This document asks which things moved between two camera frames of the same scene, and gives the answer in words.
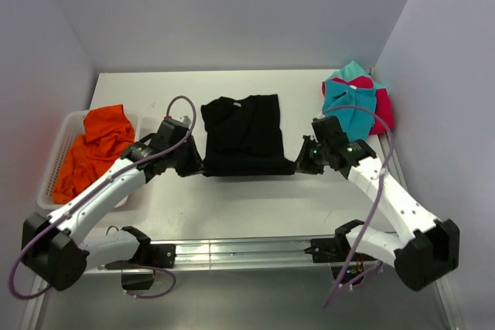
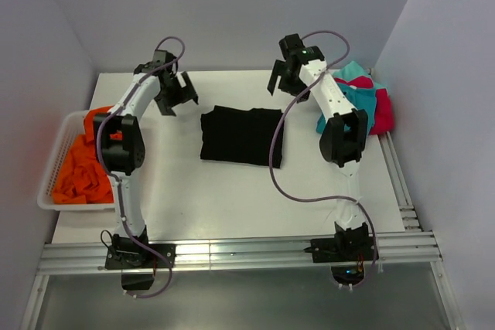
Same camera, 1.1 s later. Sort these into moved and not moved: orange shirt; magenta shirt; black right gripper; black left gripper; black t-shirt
Moved: black left gripper; black t-shirt; black right gripper
Not moved: orange shirt; magenta shirt
